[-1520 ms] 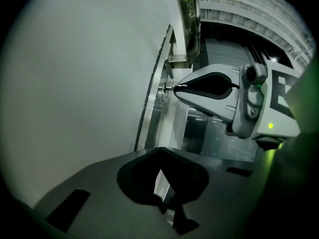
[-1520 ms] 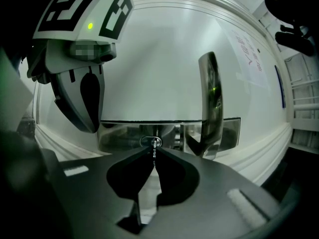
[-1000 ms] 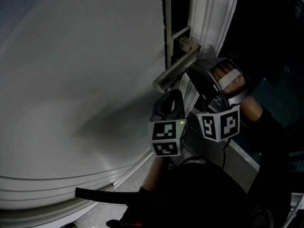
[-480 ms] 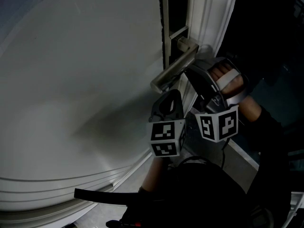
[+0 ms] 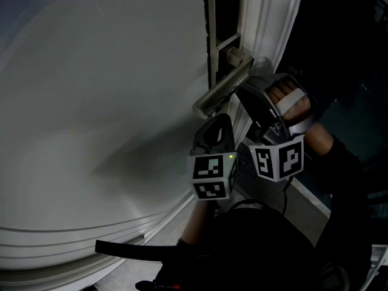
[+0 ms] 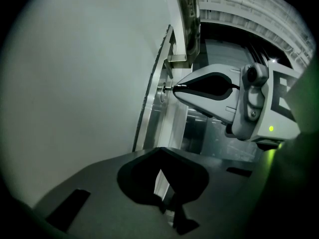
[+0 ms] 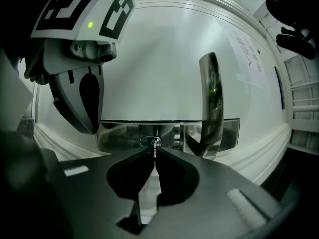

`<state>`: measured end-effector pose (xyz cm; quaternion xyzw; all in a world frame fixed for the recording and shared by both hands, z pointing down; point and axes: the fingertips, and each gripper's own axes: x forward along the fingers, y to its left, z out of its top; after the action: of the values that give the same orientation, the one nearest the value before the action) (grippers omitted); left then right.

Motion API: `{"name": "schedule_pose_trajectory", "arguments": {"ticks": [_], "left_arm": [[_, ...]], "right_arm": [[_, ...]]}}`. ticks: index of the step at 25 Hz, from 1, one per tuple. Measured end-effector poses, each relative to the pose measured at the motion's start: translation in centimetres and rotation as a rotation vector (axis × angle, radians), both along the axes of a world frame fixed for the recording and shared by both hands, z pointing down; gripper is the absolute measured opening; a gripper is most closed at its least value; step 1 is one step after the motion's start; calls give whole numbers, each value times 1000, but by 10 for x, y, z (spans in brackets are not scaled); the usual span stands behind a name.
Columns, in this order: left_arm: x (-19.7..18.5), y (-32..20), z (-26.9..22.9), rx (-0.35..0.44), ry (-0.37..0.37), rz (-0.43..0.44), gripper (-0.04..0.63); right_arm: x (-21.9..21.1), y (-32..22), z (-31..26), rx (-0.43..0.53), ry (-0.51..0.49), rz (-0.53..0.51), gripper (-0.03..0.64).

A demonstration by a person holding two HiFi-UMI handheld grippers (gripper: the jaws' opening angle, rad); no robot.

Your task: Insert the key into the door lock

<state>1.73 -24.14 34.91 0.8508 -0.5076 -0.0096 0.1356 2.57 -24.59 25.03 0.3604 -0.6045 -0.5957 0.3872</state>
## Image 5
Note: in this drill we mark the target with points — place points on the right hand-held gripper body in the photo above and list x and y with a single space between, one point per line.
291 162

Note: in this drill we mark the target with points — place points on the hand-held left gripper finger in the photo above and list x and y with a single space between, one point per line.
197 144
231 141

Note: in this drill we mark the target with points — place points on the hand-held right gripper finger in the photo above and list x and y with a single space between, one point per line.
257 108

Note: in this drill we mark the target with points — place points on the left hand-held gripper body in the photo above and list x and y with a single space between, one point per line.
209 168

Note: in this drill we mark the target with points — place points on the person's right forearm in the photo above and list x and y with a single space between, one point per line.
318 138

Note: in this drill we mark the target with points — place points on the black screen device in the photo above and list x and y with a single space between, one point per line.
136 248

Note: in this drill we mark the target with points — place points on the person's left forearm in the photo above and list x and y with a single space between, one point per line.
197 223

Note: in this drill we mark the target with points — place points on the white door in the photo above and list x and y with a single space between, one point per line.
91 102

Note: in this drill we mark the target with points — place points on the person's black clothing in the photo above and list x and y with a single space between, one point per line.
257 253

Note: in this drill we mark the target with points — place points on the person's right hand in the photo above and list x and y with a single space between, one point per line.
300 111

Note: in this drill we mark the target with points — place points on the grey concrete step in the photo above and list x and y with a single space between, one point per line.
303 205

